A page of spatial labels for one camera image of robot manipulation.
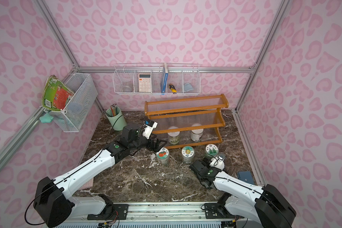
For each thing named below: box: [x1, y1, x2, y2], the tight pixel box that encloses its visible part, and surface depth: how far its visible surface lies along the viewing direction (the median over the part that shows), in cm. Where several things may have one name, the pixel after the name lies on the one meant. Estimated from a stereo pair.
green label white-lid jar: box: [167, 125, 181, 145], surface depth 94 cm
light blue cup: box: [183, 82, 194, 92], surface depth 103 cm
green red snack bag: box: [41, 74, 75, 112], surface depth 73 cm
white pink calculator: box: [138, 73, 152, 93], surface depth 96 cm
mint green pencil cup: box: [105, 106, 127, 132], surface depth 103 cm
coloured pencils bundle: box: [109, 103, 118, 117], surface depth 102 cm
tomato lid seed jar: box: [156, 147, 170, 165], surface depth 87 cm
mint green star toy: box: [38, 112, 54, 124], surface depth 64 cm
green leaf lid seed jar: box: [204, 143, 219, 159], surface depth 90 cm
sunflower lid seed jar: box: [181, 145, 195, 164], surface depth 88 cm
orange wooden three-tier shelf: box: [144, 93, 229, 150], surface depth 97 cm
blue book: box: [160, 62, 169, 95], surface depth 88 cm
